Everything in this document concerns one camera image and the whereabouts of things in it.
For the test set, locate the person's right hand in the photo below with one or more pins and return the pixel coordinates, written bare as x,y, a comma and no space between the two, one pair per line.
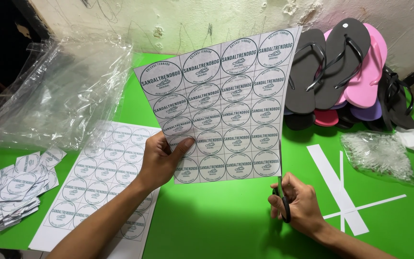
304,207

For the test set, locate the person's left hand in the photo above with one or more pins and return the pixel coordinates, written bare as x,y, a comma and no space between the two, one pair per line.
158,163

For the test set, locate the printed round label sheet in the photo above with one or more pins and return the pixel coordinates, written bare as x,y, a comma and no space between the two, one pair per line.
228,100

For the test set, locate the wide white paper strip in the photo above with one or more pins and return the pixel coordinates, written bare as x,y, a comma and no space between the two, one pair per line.
331,180

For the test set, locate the thin white paper strip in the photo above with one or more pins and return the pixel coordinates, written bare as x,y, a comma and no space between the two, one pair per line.
341,165
376,203

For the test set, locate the stack of printed label sheets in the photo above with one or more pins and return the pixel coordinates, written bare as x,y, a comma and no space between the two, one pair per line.
99,180

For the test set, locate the clear bag of white fasteners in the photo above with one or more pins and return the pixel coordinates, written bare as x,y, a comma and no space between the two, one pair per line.
379,154

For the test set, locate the heap of clear plastic bags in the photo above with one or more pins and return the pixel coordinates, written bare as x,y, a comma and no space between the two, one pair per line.
63,93

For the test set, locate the pile of coloured flip-flops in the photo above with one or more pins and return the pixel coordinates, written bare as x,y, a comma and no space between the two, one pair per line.
340,72

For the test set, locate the pile of cut paper labels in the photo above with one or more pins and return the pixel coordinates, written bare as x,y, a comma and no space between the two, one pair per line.
14,194

